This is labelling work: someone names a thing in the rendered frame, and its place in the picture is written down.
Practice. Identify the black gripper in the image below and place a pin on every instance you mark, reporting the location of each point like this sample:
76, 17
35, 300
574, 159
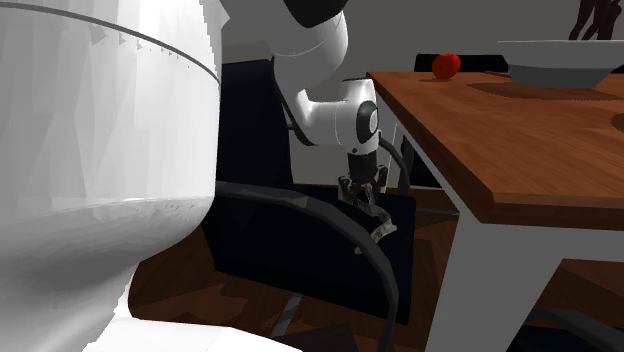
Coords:
362, 168

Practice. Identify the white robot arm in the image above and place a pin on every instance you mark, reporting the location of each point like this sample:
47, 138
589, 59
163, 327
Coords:
97, 146

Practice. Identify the wooden table with white legs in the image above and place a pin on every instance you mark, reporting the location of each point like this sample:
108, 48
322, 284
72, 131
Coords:
512, 146

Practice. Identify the red apple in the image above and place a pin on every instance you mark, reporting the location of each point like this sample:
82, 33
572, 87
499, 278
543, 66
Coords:
445, 66

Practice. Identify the white bowl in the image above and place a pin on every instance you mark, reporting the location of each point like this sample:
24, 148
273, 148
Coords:
556, 63

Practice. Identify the dark brown branched figure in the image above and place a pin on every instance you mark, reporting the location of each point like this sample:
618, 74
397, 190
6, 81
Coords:
597, 19

